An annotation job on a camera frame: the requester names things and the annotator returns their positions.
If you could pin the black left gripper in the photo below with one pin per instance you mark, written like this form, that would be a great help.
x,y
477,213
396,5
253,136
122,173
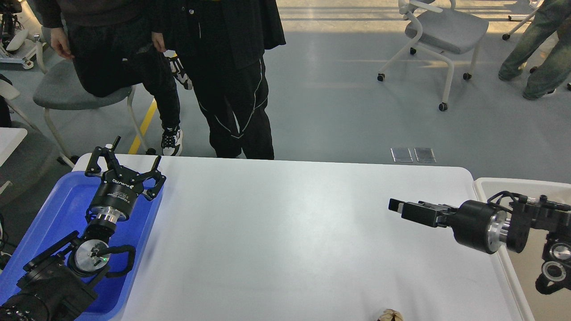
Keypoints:
x,y
114,194

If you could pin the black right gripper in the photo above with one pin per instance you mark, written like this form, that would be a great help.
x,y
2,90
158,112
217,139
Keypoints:
x,y
476,225

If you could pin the brown paper ball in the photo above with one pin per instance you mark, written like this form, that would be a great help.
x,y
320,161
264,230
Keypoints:
x,y
390,315

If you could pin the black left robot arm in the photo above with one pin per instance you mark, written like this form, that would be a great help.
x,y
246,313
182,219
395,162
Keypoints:
x,y
82,252

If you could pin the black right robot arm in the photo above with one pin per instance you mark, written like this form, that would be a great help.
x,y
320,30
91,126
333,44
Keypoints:
x,y
524,214

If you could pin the right metal floor plate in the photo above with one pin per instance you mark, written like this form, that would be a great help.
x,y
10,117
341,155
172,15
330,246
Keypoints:
x,y
425,155

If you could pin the metal floor plate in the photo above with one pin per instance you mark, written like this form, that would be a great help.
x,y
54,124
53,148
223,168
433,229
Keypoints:
x,y
425,155
401,155

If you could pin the left metal floor plate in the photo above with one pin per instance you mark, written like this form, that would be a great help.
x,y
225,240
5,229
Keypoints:
x,y
401,155

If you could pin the blue plastic tray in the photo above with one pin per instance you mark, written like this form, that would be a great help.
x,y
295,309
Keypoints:
x,y
62,213

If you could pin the grey chair left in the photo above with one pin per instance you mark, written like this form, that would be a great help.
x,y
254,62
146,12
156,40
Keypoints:
x,y
60,89

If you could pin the white side table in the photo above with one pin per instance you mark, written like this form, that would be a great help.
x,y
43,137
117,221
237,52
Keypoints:
x,y
10,138

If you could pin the white plastic bin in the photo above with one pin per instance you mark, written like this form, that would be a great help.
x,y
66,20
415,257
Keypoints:
x,y
527,265

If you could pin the person kneeling on chair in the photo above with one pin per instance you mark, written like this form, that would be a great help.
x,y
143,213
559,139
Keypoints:
x,y
115,44

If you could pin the person in black jacket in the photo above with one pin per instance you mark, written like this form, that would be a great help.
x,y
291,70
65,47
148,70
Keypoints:
x,y
220,44

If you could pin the white equipment base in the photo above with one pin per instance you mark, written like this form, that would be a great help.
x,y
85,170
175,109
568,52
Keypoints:
x,y
21,35

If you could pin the grey white rolling chair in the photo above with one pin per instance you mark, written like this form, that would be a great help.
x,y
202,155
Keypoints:
x,y
435,31

